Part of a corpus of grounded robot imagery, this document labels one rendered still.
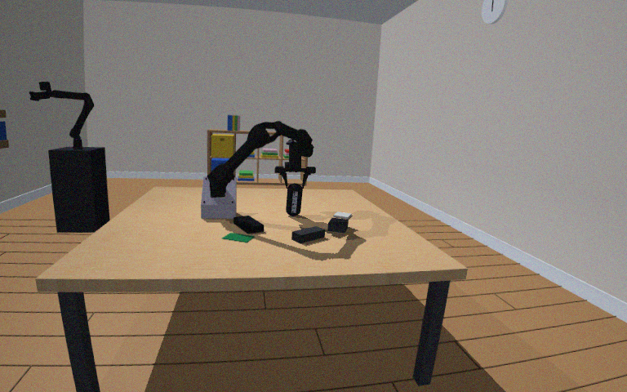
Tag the green rectangular block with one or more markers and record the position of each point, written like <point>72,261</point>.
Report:
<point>238,237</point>

